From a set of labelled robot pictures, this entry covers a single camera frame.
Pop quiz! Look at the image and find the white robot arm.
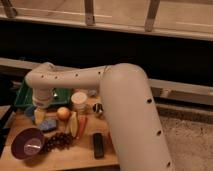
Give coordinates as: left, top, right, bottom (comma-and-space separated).
25, 62, 175, 171

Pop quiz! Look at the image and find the dark grape bunch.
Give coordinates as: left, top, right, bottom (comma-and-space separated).
41, 132, 73, 154

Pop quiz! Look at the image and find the orange plastic bowl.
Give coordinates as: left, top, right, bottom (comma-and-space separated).
107, 132, 113, 146

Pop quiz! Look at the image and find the white paper cup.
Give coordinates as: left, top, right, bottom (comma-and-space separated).
71, 92, 88, 112

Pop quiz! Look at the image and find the orange carrot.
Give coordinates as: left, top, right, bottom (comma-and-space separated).
76, 116, 88, 139

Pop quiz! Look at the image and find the green plastic tray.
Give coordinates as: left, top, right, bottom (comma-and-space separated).
14, 81, 73, 109

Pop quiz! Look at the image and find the purple plastic bowl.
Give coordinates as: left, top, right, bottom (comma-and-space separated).
11, 128, 45, 160

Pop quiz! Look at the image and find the wooden cutting board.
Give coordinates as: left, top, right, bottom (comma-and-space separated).
0, 97, 118, 171

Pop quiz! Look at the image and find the small blue cup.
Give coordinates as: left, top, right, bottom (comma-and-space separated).
24, 106, 36, 121

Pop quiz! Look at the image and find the black remote control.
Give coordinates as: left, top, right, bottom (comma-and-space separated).
93, 133, 104, 159

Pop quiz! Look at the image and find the blue crumpled wrapper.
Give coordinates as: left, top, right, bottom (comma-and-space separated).
88, 89, 98, 97

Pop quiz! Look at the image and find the blue sponge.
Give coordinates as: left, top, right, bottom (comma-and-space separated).
38, 119, 57, 132

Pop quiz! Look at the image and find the yellow corn cob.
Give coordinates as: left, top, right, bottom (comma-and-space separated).
67, 112, 78, 137

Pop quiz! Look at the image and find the orange round fruit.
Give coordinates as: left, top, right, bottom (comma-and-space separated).
57, 107, 70, 121

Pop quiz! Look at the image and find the small metal cup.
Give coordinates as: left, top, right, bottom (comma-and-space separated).
92, 103, 103, 116

